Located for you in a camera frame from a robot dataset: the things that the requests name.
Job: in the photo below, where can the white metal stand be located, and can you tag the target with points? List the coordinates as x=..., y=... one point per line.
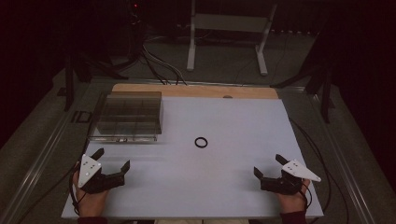
x=230, y=34

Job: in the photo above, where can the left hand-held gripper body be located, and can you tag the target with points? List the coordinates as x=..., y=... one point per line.
x=93, y=178

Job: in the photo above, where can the person's left hand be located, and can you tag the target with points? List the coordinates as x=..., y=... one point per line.
x=89, y=199

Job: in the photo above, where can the clear plastic compartment box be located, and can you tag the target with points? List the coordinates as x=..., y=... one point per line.
x=129, y=116

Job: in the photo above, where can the person's right hand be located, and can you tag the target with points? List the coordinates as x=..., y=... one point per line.
x=292, y=199

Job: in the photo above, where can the black tripod stand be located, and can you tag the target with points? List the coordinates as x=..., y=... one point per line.
x=93, y=56
x=317, y=77

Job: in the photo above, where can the white mat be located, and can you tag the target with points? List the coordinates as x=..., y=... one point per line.
x=199, y=161

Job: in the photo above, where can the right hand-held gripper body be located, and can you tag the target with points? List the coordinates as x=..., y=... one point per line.
x=288, y=179

